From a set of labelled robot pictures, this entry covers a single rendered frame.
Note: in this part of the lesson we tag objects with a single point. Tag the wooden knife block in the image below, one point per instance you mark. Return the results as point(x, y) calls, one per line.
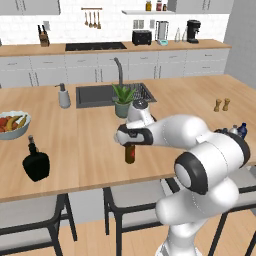
point(44, 38)

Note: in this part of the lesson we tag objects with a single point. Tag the dark grey sink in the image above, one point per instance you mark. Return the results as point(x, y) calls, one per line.
point(95, 95)

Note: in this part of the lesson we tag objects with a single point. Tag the yellow bananas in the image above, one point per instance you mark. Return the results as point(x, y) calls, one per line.
point(15, 122)

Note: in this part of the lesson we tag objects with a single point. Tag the black coffee machine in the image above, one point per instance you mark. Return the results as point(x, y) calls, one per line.
point(193, 31)

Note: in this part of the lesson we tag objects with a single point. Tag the black toaster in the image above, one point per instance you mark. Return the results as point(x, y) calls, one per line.
point(142, 37)

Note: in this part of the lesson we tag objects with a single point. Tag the grey lower cupboard run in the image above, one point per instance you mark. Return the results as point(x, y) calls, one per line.
point(100, 68)

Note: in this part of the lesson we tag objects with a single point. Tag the green potted plant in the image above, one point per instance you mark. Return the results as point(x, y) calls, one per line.
point(122, 100)

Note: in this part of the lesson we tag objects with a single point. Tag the white fruit bowl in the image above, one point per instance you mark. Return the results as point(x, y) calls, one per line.
point(15, 132)

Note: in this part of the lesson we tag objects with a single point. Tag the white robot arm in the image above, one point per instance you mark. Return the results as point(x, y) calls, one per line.
point(203, 156)

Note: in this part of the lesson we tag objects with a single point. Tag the brown glass bottle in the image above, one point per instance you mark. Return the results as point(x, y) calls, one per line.
point(130, 155)

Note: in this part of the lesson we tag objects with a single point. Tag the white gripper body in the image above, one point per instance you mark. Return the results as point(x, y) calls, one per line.
point(119, 136)

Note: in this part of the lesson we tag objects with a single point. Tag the white wall shelf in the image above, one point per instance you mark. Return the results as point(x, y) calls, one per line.
point(148, 12)

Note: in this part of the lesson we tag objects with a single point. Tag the dark plastic bottle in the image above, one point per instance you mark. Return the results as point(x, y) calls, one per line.
point(222, 130)

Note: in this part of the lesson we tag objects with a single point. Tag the red apple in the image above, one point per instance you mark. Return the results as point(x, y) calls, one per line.
point(2, 121)

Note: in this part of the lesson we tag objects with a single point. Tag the grey curved tap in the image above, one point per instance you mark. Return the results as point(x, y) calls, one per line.
point(119, 71)

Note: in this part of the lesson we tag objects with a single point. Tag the blue plastic bottle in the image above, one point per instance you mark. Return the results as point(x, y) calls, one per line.
point(243, 130)

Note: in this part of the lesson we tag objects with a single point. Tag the wooden pepper shaker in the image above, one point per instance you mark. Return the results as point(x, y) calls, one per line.
point(226, 104)

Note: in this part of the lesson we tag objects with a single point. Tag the clear glass bottles pair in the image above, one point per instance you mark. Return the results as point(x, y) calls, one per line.
point(180, 35)

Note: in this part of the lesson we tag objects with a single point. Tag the rail with hanging tools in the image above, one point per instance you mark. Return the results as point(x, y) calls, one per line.
point(92, 18)

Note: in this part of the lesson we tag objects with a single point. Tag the small dark jar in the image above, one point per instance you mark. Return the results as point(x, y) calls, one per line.
point(164, 7)

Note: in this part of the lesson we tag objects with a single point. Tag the red jar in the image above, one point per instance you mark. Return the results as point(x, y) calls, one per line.
point(159, 5)

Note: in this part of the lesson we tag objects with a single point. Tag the grey soap dispenser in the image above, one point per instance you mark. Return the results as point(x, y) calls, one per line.
point(64, 98)

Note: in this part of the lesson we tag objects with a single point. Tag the black squat glass bottle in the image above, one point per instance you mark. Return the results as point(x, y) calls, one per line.
point(36, 165)

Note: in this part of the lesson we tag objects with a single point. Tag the black hob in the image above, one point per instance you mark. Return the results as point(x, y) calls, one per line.
point(96, 46)

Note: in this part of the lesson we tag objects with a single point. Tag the grey upper cupboards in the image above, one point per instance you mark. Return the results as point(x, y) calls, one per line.
point(30, 6)
point(200, 6)

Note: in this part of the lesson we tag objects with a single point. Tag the grey stool with black frame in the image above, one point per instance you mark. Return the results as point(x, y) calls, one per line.
point(26, 213)
point(140, 196)
point(245, 190)

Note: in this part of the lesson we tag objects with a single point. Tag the wooden salt shaker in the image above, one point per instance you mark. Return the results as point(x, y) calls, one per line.
point(217, 106)

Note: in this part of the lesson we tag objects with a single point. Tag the amber jar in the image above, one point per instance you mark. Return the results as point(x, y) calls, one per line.
point(148, 6)

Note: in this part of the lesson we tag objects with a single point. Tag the clear plastic bottle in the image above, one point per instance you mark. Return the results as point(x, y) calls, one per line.
point(234, 129)

